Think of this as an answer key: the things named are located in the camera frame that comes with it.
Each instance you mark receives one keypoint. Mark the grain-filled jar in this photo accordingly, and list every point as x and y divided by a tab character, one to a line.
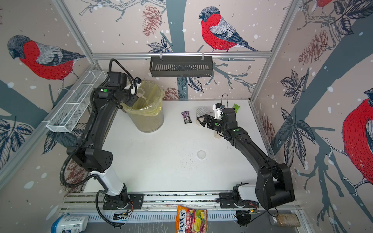
285	220

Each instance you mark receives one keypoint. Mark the green snack packet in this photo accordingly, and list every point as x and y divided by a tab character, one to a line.
236	107

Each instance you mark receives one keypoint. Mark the white wire shelf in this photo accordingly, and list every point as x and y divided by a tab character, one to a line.
77	102

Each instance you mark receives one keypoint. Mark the white blue-lid container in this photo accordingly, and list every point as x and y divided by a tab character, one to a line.
68	223

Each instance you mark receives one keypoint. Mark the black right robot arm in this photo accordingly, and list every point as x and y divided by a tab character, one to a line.
274	185

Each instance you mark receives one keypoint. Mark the bin with yellow bag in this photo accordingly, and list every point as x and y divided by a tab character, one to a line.
147	113

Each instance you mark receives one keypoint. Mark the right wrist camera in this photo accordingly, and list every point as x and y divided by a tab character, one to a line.
222	112

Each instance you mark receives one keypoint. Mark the purple candy packet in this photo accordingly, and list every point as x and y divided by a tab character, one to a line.
186	117

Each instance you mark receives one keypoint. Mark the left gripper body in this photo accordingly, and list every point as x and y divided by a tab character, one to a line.
129	99

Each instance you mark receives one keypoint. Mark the black hanging basket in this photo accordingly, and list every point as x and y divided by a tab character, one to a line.
181	66

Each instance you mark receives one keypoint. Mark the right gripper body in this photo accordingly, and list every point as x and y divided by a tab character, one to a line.
219	125

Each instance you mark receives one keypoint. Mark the Fox's candy bag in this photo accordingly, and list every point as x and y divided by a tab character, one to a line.
190	220

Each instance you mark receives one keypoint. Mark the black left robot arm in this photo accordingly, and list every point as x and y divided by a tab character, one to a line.
117	89

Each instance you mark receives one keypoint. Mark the clear jar lid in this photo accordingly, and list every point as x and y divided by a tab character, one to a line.
201	155

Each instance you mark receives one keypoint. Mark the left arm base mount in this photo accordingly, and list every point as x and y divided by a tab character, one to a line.
127	202

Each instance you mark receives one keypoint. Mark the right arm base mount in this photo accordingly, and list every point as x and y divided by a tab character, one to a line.
242	196

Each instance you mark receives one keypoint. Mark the wide jar patterned lid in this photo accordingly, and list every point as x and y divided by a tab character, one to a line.
202	111

